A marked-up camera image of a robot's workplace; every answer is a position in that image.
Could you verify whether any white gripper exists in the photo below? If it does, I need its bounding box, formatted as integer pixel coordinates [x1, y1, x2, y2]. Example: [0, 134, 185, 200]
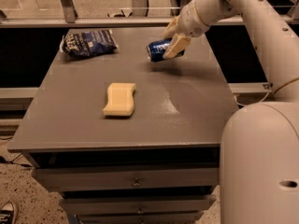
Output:
[162, 0, 209, 59]

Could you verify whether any blue pepsi can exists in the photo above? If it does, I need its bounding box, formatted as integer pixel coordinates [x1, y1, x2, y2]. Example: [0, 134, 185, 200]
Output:
[147, 38, 171, 63]

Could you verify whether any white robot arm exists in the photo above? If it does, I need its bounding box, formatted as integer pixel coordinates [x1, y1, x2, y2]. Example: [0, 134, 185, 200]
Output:
[163, 0, 299, 224]

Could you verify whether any yellow sponge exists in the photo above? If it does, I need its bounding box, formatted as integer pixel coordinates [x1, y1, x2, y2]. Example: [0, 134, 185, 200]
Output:
[103, 83, 136, 117]

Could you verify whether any blue chip bag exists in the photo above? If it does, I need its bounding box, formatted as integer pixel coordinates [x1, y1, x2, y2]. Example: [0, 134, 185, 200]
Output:
[59, 30, 119, 59]

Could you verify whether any grey metal railing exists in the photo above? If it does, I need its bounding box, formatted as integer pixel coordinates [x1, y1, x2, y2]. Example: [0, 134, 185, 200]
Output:
[0, 0, 299, 29]

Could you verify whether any grey drawer cabinet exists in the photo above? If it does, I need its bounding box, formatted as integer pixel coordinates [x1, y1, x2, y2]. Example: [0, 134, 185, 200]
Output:
[8, 28, 237, 224]

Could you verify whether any black and white sneaker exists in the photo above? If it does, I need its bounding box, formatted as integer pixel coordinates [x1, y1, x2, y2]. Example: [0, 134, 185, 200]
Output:
[0, 201, 18, 224]

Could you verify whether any white cable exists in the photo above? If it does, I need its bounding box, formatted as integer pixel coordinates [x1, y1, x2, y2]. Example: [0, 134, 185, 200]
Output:
[234, 77, 299, 108]

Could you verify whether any black floor cable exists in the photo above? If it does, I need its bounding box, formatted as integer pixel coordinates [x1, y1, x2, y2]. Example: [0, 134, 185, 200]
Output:
[0, 135, 33, 169]

